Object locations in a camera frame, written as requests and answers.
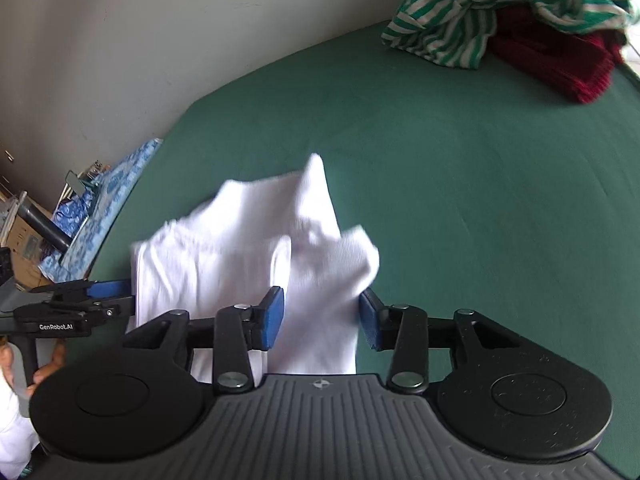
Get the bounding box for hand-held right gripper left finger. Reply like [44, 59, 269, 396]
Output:
[122, 286, 285, 394]

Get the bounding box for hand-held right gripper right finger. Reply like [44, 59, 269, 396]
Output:
[359, 288, 521, 395]

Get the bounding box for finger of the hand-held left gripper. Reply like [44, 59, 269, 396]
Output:
[30, 280, 133, 300]
[87, 296, 137, 322]

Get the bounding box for white t-shirt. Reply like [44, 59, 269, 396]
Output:
[127, 152, 381, 386]

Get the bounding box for person's left forearm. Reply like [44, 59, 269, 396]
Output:
[0, 372, 41, 478]

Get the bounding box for person's left hand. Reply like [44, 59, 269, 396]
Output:
[0, 341, 69, 388]

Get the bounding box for cardboard boxes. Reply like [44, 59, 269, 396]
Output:
[0, 195, 51, 293]

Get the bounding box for grey cylindrical tube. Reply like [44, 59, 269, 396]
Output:
[17, 202, 73, 253]

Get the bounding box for blue floral towel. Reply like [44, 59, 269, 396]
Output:
[37, 137, 164, 283]

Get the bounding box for green striped shirt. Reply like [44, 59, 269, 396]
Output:
[381, 0, 636, 70]

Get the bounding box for dark red knitted garment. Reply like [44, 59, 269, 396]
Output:
[487, 5, 626, 105]

